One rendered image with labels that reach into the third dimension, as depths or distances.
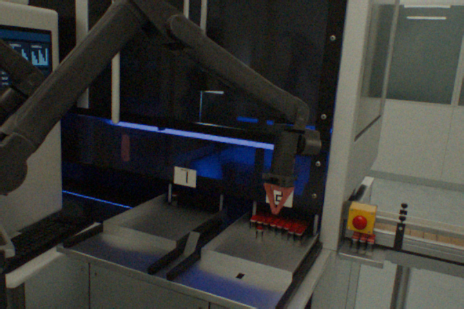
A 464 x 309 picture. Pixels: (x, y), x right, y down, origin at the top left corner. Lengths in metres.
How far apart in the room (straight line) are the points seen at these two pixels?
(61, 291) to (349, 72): 1.48
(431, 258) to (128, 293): 1.10
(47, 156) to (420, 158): 4.95
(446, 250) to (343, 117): 0.50
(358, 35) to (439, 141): 4.71
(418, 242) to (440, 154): 4.53
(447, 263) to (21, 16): 1.51
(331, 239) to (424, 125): 4.61
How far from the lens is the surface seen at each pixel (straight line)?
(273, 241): 1.34
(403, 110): 5.83
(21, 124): 0.74
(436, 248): 1.42
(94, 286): 1.89
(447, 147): 5.89
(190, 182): 1.45
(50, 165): 1.69
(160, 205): 1.59
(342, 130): 1.24
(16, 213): 1.60
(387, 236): 1.41
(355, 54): 1.23
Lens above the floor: 1.43
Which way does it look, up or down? 13 degrees down
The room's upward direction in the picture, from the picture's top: 4 degrees clockwise
